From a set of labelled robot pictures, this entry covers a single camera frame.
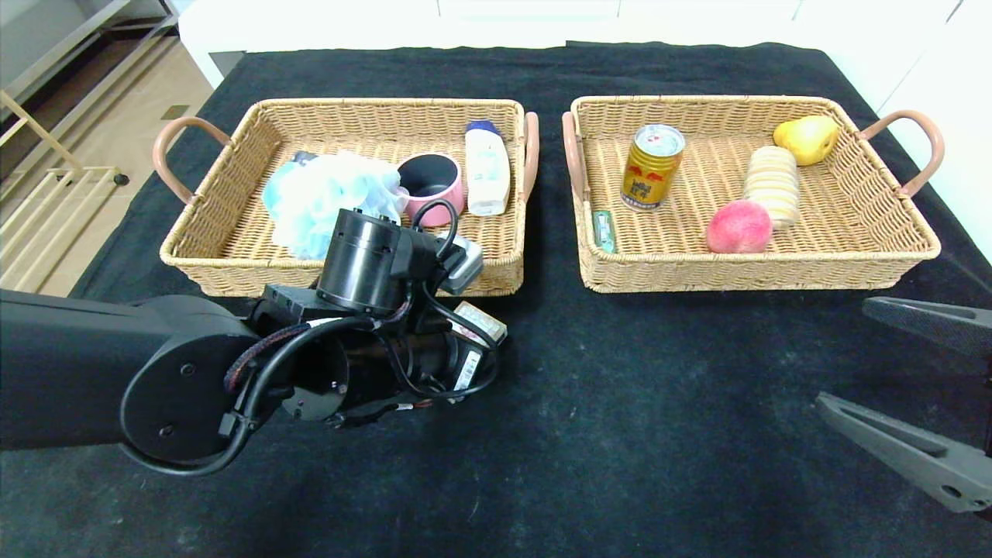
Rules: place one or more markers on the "grey shelf unit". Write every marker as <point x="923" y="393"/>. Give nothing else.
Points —
<point x="46" y="39"/>

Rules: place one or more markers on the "pink mug with dark inside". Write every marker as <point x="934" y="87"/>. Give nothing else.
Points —
<point x="434" y="182"/>

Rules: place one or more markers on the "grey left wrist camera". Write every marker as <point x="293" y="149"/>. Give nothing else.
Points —
<point x="463" y="263"/>

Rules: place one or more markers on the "ridged beige bread roll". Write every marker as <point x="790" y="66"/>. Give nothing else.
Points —
<point x="771" y="186"/>

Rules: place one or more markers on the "white bottle with blue cap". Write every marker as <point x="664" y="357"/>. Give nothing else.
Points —
<point x="487" y="170"/>

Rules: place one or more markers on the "gold energy drink can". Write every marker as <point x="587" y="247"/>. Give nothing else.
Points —
<point x="649" y="174"/>

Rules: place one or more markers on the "small green tube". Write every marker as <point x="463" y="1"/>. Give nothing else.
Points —
<point x="604" y="231"/>

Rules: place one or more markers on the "yellow pear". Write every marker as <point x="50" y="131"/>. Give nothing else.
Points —
<point x="806" y="139"/>

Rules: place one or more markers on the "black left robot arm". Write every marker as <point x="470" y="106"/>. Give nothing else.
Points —
<point x="155" y="364"/>

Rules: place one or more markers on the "beige card box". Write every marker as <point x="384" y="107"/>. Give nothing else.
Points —
<point x="480" y="322"/>

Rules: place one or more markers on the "black tablecloth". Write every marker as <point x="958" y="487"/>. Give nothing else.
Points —
<point x="620" y="426"/>

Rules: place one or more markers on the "black face wash tube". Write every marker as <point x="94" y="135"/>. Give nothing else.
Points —
<point x="302" y="157"/>

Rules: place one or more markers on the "wooden slatted rack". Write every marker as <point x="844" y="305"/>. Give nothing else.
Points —
<point x="62" y="225"/>

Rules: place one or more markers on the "light blue mesh bath pouf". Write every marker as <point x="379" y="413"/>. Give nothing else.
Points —
<point x="318" y="198"/>

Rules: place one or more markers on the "white cabinet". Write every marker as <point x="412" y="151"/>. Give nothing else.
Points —
<point x="349" y="23"/>

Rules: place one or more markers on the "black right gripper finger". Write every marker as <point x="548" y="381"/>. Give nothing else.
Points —
<point x="907" y="453"/>
<point x="934" y="318"/>

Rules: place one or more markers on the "pink peach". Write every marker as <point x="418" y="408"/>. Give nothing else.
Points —
<point x="738" y="227"/>

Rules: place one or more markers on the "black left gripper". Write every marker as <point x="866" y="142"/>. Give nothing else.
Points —
<point x="467" y="370"/>

